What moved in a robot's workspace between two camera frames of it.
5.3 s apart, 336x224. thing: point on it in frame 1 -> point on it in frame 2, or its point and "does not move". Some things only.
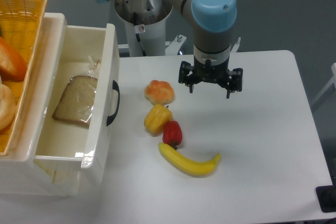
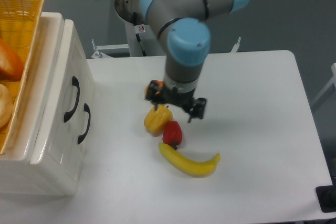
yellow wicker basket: [21, 15] does not move
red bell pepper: [172, 134] does not move
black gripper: [190, 75] -> [184, 100]
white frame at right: [332, 81] does not move
